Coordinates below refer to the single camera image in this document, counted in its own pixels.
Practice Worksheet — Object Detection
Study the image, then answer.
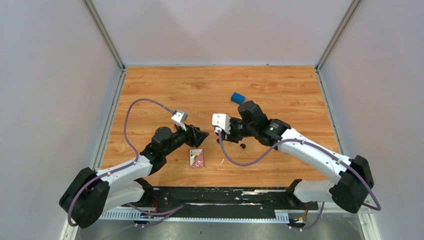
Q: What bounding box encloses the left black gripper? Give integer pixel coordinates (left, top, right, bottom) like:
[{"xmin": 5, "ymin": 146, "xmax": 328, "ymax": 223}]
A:
[{"xmin": 163, "ymin": 122, "xmax": 210, "ymax": 157}]

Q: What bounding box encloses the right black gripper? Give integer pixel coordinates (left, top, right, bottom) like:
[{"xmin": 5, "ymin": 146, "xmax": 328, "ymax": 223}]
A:
[{"xmin": 220, "ymin": 117, "xmax": 256, "ymax": 143}]

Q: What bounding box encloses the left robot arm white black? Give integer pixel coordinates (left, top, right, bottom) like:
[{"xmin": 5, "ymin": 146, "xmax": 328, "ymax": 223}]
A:
[{"xmin": 59, "ymin": 125, "xmax": 209, "ymax": 229}]

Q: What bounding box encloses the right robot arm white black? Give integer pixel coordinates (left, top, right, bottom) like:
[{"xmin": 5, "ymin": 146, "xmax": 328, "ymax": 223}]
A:
[{"xmin": 212, "ymin": 100, "xmax": 382, "ymax": 214}]

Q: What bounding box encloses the red playing card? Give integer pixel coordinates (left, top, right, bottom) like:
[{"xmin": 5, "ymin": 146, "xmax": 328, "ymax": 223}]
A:
[{"xmin": 189, "ymin": 148, "xmax": 205, "ymax": 168}]

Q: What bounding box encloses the blue toy brick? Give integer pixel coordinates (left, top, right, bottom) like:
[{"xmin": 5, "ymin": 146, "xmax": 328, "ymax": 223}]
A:
[{"xmin": 230, "ymin": 92, "xmax": 246, "ymax": 105}]

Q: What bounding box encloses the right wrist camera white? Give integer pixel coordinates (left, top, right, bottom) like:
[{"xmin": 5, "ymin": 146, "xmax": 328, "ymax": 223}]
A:
[{"xmin": 211, "ymin": 113, "xmax": 231, "ymax": 135}]

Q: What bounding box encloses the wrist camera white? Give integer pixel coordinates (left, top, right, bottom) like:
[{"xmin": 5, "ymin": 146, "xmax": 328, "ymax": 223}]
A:
[
  {"xmin": 171, "ymin": 109, "xmax": 188, "ymax": 132},
  {"xmin": 211, "ymin": 113, "xmax": 231, "ymax": 135}
]

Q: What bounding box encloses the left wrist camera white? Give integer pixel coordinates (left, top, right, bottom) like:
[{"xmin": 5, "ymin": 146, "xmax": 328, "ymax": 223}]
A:
[{"xmin": 171, "ymin": 109, "xmax": 188, "ymax": 132}]

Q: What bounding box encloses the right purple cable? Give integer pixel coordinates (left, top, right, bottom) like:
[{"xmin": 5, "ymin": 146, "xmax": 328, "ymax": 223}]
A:
[{"xmin": 216, "ymin": 130, "xmax": 382, "ymax": 212}]

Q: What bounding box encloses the purple cable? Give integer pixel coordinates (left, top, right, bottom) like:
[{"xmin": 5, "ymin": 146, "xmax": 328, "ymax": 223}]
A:
[
  {"xmin": 67, "ymin": 98, "xmax": 176, "ymax": 228},
  {"xmin": 216, "ymin": 130, "xmax": 382, "ymax": 212}
]

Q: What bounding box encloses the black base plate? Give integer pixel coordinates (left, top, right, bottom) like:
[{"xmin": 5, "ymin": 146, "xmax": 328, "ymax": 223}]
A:
[{"xmin": 132, "ymin": 186, "xmax": 319, "ymax": 220}]

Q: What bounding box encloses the slotted cable duct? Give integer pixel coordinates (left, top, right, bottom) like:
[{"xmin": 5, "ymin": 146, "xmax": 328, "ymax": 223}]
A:
[{"xmin": 99, "ymin": 208, "xmax": 291, "ymax": 223}]

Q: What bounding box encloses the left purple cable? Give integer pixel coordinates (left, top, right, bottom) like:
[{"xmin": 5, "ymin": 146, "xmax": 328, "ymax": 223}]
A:
[{"xmin": 67, "ymin": 98, "xmax": 176, "ymax": 228}]

